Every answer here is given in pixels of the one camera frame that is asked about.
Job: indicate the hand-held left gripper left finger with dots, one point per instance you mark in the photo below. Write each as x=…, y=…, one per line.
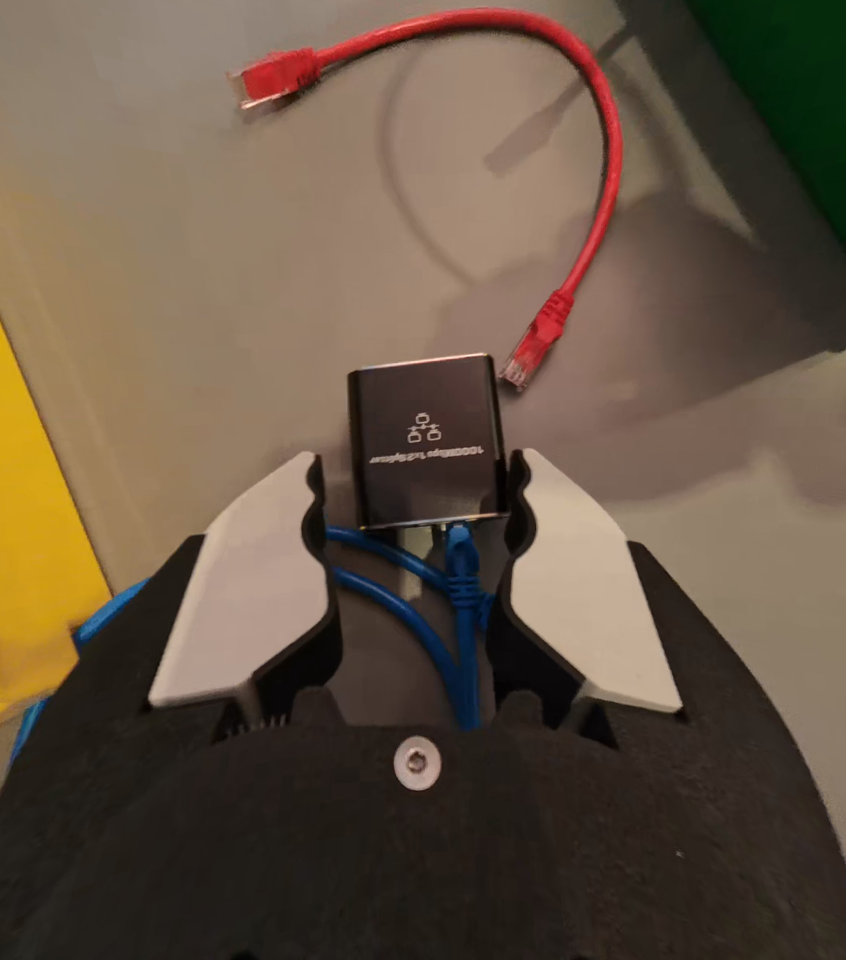
x=243, y=600

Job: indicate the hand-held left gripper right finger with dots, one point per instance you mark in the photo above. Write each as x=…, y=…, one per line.
x=588, y=600

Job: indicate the black ethernet splitter box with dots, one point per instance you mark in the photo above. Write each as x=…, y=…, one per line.
x=423, y=420

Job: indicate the green plastic bin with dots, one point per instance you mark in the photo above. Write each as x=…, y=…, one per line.
x=805, y=112

